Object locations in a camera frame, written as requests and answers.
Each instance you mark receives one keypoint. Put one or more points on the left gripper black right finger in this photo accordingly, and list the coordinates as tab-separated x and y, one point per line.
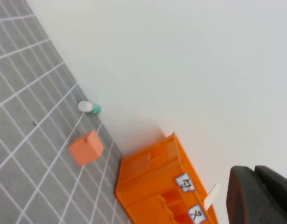
278	193

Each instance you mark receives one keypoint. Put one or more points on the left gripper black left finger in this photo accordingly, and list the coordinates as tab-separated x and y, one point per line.
243	200

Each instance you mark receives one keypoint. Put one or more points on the white plastic knife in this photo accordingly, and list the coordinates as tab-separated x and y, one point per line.
212	196

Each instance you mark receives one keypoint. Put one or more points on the orange plastic cutlery holder crate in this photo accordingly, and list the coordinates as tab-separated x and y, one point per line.
148	177

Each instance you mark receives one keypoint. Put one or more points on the orange foam cube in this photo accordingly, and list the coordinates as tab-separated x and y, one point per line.
86	149

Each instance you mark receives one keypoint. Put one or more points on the green white glue stick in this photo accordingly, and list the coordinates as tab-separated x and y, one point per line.
87	107

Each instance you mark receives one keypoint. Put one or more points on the grey grid tablecloth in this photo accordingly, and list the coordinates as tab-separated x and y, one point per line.
29	151

